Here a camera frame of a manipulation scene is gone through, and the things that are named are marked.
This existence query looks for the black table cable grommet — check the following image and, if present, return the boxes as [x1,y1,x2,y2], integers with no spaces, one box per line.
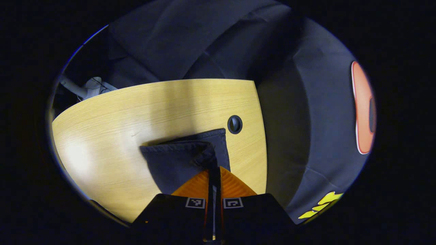
[227,115,243,134]

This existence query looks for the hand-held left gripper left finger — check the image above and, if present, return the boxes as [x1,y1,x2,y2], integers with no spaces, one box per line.
[131,165,215,241]

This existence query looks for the black backdrop cloth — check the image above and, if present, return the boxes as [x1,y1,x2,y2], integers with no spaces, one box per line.
[68,0,378,225]

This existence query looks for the white desk leg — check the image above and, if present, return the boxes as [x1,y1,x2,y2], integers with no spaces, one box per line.
[59,76,119,101]

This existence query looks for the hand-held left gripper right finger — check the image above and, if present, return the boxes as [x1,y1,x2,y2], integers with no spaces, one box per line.
[215,166,297,241]

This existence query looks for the dark blue jeans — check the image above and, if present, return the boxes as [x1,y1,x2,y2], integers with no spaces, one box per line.
[139,128,231,195]

